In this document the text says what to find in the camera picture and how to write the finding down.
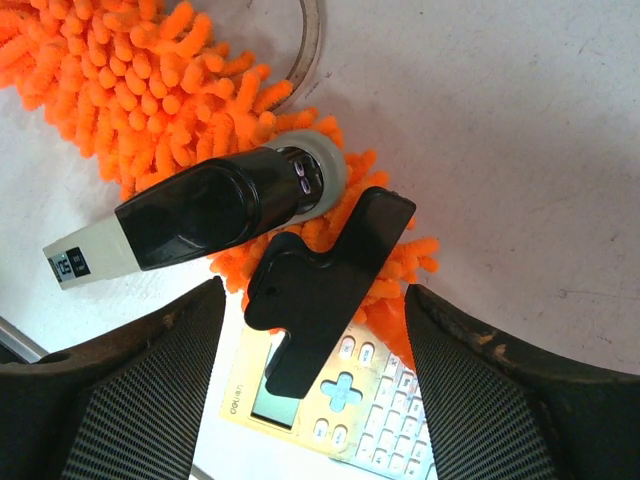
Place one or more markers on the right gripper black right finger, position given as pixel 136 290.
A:
pixel 498 407

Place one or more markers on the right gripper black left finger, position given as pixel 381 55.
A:
pixel 125 405

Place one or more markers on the orange microfiber duster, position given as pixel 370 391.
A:
pixel 147 91

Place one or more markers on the gold scientific calculator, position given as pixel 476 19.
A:
pixel 364 410

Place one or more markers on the grey and black stapler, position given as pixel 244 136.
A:
pixel 216 205

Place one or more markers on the black plastic clip piece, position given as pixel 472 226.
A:
pixel 313 296

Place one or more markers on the aluminium front rail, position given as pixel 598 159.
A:
pixel 13 340

